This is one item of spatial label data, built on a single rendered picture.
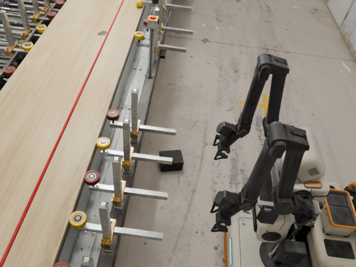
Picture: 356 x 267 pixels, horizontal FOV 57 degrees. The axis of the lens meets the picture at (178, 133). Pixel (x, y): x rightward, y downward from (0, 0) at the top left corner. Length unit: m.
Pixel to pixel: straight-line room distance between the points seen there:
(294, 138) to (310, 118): 2.79
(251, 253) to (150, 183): 1.04
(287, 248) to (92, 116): 1.37
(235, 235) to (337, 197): 0.76
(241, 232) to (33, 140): 1.49
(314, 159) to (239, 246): 1.11
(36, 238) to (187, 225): 1.35
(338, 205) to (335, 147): 1.78
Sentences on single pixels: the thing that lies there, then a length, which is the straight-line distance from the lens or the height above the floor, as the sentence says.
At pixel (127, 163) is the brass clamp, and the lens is 1.96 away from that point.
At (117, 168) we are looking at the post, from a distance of 1.63.
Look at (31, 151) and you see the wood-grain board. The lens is 2.01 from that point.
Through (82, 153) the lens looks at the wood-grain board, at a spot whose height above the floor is 0.90.
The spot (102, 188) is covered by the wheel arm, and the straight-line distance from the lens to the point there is 1.88.
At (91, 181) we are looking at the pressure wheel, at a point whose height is 0.91.
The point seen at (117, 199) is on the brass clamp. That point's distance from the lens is 1.82.
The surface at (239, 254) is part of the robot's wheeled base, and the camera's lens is 2.37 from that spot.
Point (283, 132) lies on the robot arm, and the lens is 1.14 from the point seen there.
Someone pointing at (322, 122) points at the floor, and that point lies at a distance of 3.96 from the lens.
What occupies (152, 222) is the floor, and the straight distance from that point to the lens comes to 2.70.
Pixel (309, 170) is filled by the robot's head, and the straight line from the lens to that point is 1.50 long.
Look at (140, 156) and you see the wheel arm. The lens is 2.00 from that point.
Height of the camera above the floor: 2.37
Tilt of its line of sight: 46 degrees down
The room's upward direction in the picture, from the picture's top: 8 degrees clockwise
